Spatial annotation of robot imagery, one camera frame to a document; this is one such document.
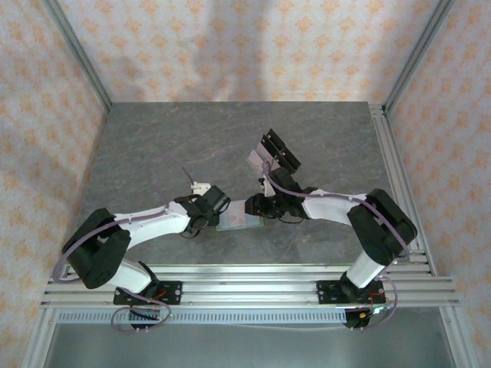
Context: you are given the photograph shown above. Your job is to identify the pink patterned credit card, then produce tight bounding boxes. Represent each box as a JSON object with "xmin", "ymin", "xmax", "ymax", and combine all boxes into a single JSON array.
[{"xmin": 225, "ymin": 200, "xmax": 247, "ymax": 228}]

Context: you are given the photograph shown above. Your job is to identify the pale green card holder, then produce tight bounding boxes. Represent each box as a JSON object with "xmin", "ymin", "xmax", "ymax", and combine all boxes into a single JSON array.
[{"xmin": 216, "ymin": 198, "xmax": 266, "ymax": 232}]

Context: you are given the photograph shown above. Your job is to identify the grey metal panel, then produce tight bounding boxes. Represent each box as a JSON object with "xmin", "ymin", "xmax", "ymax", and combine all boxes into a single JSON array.
[{"xmin": 48, "ymin": 323, "xmax": 458, "ymax": 368}]

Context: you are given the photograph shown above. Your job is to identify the orange patterned backdrop cloth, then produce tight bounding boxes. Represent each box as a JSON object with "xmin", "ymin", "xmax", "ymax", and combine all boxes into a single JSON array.
[{"xmin": 0, "ymin": 0, "xmax": 491, "ymax": 368}]

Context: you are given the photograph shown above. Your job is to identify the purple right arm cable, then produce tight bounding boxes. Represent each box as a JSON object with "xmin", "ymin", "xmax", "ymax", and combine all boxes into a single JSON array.
[{"xmin": 259, "ymin": 159, "xmax": 412, "ymax": 331}]

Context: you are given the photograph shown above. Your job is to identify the aluminum extrusion mounting rail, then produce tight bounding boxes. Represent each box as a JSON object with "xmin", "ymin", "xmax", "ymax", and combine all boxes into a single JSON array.
[{"xmin": 39, "ymin": 263, "xmax": 460, "ymax": 309}]

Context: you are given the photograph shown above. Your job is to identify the aluminum extrusion table rail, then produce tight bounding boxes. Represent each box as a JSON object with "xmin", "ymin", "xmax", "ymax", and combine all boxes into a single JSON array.
[{"xmin": 368, "ymin": 102, "xmax": 437, "ymax": 278}]

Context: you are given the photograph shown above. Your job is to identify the slotted grey cable tray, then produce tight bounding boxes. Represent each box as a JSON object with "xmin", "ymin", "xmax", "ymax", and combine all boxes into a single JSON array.
[{"xmin": 57, "ymin": 308, "xmax": 348, "ymax": 325}]

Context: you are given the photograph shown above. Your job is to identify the aluminum frame post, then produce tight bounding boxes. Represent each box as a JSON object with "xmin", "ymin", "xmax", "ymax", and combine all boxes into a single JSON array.
[
  {"xmin": 41, "ymin": 0, "xmax": 114, "ymax": 113},
  {"xmin": 382, "ymin": 0, "xmax": 456, "ymax": 113},
  {"xmin": 438, "ymin": 306, "xmax": 476, "ymax": 368},
  {"xmin": 21, "ymin": 306, "xmax": 59, "ymax": 368}
]

